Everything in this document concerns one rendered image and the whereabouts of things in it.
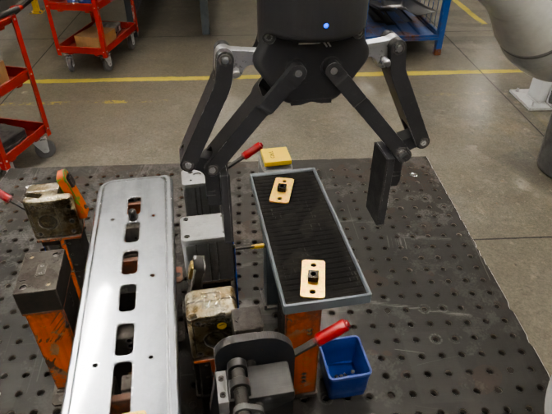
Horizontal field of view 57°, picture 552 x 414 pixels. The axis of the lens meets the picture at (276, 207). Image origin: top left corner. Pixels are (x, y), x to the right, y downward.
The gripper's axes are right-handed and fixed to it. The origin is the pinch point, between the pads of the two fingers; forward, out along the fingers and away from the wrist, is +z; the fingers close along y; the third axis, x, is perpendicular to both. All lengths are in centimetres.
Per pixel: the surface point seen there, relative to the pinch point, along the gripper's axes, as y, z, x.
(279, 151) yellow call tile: -10, 30, -61
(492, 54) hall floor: -280, 145, -393
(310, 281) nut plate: -6.8, 29.7, -20.3
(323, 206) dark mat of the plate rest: -14, 30, -39
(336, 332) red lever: -8.6, 31.5, -11.2
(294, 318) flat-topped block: -7, 49, -29
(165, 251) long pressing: 18, 46, -50
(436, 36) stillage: -223, 127, -401
